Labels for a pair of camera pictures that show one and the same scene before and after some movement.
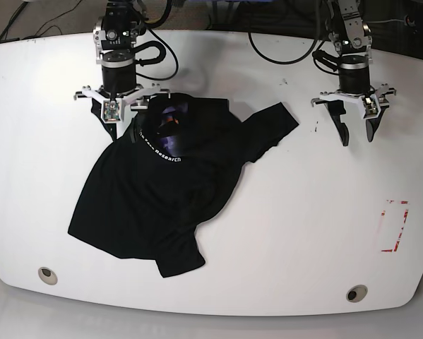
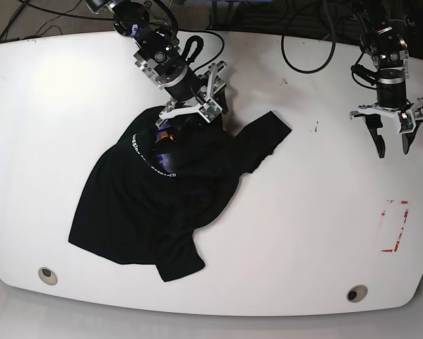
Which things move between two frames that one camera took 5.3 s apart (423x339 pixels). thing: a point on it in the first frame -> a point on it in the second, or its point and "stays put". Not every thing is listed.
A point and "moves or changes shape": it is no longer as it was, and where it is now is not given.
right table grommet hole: [356, 293] stays put
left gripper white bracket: [98, 109] -> [208, 108]
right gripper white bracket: [371, 123] -> [405, 117]
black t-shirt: [145, 198] moves or changes shape
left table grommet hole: [47, 275] stays put
